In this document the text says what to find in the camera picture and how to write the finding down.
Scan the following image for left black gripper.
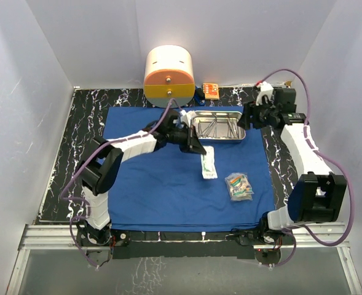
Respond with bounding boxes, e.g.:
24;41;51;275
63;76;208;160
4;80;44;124
167;125;206;156

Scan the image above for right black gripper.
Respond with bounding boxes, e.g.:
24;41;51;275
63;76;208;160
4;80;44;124
237;98;278;131

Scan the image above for long white green pouch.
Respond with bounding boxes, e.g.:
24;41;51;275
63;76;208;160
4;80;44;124
200;146;218;179

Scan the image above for steel instrument tray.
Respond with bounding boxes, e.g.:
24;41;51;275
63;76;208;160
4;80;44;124
192;111;246;143

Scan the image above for blue surgical cloth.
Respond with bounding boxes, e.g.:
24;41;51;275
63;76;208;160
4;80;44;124
102;104;276;233

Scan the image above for white blue supply packet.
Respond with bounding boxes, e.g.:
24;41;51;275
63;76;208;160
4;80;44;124
225;173;254;199

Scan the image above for green clear supply packet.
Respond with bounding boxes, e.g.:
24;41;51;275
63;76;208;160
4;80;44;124
225;175;246;200

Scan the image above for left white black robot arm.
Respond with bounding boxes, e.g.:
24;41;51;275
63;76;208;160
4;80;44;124
79;109;207;245

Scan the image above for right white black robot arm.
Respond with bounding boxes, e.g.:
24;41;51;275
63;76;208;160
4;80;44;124
237;82;347;244

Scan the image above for metal instruments in tray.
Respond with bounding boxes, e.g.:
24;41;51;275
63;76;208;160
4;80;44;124
194;118;245;140

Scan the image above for small orange spiral notebook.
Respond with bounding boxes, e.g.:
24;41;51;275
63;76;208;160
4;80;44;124
202;82;220;100

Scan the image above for blue black clip tool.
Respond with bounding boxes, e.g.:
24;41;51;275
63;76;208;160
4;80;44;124
194;87;205;106

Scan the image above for round three-drawer storage box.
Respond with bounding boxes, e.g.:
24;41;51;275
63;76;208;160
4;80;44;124
143;45;195;108

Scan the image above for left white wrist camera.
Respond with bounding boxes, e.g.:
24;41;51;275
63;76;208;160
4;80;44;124
173;110;196;128

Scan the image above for aluminium frame rail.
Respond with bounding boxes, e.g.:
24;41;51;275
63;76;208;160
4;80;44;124
7;224;362;294

